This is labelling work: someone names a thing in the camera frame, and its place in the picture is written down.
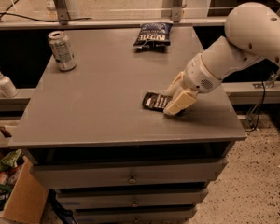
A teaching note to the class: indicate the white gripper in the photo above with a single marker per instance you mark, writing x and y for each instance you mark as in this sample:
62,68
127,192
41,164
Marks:
197,75

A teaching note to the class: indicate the black rxbar chocolate wrapper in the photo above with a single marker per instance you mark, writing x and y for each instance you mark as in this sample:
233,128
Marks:
155,101

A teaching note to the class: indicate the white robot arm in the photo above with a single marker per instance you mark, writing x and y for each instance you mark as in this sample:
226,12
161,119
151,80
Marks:
252,33

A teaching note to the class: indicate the blue ruffles chip bag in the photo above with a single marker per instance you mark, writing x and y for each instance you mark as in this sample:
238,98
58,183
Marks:
153,34

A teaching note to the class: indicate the grey drawer cabinet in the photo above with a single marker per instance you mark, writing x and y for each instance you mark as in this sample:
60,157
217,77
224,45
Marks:
108,159

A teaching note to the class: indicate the silver soda can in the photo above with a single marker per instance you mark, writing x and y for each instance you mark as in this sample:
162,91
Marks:
62,51

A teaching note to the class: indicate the white pump bottle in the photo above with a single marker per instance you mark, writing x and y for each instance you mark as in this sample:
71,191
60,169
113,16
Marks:
7,87

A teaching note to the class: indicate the green snack bag in box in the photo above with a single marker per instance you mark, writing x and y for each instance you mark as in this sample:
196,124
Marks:
10,160

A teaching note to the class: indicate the cardboard box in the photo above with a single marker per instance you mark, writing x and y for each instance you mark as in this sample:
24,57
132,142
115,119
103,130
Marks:
27,200

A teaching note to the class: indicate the grey metal rail frame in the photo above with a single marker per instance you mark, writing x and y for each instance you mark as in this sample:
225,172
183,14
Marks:
70,14

